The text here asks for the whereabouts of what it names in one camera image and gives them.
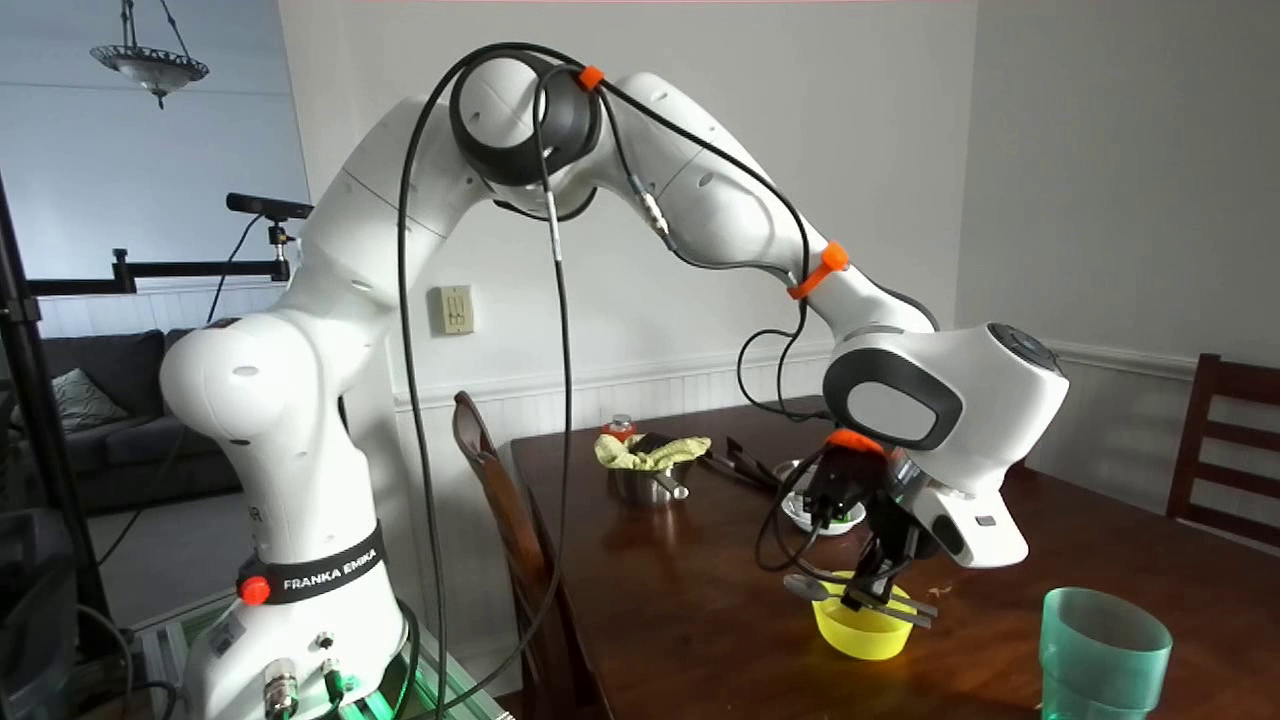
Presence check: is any small metal pot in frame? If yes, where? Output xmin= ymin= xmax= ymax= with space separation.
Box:
xmin=607 ymin=465 xmax=696 ymax=510

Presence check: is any hanging ceiling lamp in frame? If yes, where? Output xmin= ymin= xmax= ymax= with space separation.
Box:
xmin=87 ymin=0 xmax=214 ymax=110

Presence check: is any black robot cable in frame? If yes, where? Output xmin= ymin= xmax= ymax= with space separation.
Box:
xmin=435 ymin=77 xmax=582 ymax=720
xmin=391 ymin=39 xmax=857 ymax=720

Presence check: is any black camera stand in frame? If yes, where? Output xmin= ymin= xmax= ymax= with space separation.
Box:
xmin=0 ymin=176 xmax=296 ymax=720

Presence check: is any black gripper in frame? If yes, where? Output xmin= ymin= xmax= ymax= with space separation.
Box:
xmin=840 ymin=458 xmax=940 ymax=614

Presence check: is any dark wooden chair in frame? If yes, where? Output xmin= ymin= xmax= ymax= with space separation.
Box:
xmin=1164 ymin=350 xmax=1280 ymax=550
xmin=450 ymin=387 xmax=591 ymax=720

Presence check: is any teal translucent cup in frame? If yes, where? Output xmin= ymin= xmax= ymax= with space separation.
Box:
xmin=1035 ymin=583 xmax=1177 ymax=720

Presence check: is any robot mounting stand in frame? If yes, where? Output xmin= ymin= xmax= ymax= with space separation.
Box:
xmin=125 ymin=597 xmax=518 ymax=720

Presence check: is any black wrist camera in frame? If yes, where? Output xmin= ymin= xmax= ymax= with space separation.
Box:
xmin=806 ymin=428 xmax=893 ymax=531

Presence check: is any silver fork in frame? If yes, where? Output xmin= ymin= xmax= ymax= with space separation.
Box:
xmin=780 ymin=569 xmax=940 ymax=625

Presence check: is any yellow plastic bowl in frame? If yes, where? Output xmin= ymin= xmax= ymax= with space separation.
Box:
xmin=813 ymin=583 xmax=922 ymax=662

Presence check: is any grey cushion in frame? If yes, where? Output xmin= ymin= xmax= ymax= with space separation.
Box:
xmin=48 ymin=363 xmax=131 ymax=431

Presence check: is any small metal bowl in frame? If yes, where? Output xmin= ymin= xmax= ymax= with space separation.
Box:
xmin=776 ymin=487 xmax=857 ymax=541

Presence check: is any dark grey sofa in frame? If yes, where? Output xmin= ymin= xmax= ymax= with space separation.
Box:
xmin=36 ymin=322 xmax=252 ymax=516

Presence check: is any beige wall switch plate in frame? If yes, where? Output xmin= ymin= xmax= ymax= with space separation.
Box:
xmin=424 ymin=280 xmax=481 ymax=341

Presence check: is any yellow-green cloth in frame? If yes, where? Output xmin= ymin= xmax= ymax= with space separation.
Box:
xmin=591 ymin=428 xmax=715 ymax=479

